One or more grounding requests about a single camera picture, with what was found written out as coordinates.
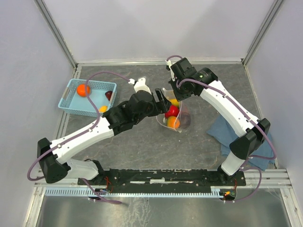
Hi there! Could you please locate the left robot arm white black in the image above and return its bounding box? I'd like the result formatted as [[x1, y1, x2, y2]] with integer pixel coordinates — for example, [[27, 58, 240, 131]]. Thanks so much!
[[37, 89, 171, 184]]

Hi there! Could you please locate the dark purple fruit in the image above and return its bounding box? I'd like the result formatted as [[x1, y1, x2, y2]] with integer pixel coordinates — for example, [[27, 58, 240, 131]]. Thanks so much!
[[179, 112, 191, 129]]

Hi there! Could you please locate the green yellow mango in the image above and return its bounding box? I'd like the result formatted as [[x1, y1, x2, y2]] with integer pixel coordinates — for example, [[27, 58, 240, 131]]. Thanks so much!
[[167, 116, 180, 129]]

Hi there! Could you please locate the small yellow fruit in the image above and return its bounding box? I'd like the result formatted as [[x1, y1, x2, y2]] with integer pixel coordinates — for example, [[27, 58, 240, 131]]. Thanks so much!
[[99, 105, 107, 113]]

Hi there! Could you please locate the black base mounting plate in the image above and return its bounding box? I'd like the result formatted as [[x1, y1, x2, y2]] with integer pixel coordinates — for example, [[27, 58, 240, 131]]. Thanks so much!
[[88, 169, 246, 195]]

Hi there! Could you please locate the small dark red fruit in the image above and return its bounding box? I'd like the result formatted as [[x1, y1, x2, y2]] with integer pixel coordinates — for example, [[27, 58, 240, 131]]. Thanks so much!
[[105, 91, 113, 101]]

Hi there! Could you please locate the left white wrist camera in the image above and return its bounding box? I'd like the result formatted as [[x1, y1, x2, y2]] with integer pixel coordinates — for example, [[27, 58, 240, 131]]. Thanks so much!
[[128, 77, 151, 94]]

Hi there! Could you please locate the clear zip top bag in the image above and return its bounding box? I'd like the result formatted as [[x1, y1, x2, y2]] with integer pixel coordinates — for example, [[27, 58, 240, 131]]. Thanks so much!
[[156, 88, 191, 133]]

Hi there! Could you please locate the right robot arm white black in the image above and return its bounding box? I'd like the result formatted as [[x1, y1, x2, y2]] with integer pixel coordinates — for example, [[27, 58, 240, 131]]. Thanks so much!
[[166, 58, 270, 185]]

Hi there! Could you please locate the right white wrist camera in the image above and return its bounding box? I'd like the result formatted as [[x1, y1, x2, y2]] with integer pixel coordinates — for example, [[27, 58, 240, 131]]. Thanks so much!
[[165, 60, 175, 81]]

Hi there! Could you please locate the light blue plastic basket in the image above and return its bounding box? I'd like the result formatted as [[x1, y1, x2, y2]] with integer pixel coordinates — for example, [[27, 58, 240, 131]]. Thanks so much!
[[58, 79, 117, 118]]

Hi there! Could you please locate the red apple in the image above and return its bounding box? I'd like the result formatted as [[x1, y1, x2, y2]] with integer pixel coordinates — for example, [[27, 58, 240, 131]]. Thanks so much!
[[164, 105, 179, 118]]

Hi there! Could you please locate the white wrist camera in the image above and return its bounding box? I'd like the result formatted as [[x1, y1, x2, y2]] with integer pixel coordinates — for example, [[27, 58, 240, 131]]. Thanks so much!
[[165, 60, 175, 81], [128, 77, 151, 94]]

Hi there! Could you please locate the blue cloth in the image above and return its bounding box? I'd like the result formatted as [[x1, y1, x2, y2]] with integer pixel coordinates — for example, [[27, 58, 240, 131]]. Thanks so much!
[[207, 115, 275, 171]]

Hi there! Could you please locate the yellow orange round fruit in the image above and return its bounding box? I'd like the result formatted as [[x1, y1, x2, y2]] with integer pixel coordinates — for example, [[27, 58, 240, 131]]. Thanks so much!
[[169, 99, 179, 108]]

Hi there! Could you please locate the light blue cable duct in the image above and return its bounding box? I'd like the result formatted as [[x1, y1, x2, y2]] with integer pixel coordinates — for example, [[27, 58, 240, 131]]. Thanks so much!
[[45, 187, 223, 198]]

